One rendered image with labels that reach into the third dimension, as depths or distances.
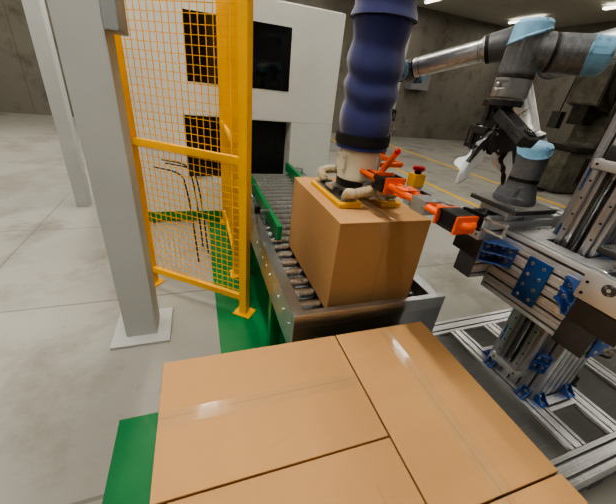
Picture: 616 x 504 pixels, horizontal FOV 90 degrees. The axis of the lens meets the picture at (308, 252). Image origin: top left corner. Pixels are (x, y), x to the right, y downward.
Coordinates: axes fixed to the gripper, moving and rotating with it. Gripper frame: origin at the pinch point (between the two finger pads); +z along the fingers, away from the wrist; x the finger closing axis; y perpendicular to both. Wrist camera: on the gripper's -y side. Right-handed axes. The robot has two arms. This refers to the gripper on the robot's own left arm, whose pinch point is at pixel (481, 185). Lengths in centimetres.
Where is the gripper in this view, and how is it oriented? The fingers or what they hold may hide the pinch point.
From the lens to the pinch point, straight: 93.5
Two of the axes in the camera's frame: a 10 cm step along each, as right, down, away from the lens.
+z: -1.0, 8.8, 4.7
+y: -2.6, -4.8, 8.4
